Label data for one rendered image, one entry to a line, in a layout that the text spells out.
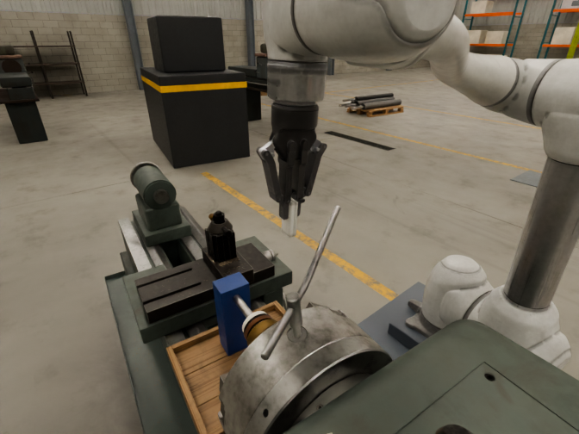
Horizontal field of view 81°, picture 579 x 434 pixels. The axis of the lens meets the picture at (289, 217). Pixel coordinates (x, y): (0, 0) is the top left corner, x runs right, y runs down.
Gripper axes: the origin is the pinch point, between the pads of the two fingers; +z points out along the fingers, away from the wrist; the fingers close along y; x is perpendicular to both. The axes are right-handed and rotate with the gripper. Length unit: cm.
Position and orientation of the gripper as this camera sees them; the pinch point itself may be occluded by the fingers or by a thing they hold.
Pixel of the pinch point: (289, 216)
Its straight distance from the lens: 62.2
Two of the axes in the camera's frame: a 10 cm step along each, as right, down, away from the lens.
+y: -8.4, 2.0, -5.0
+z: -0.5, 8.9, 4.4
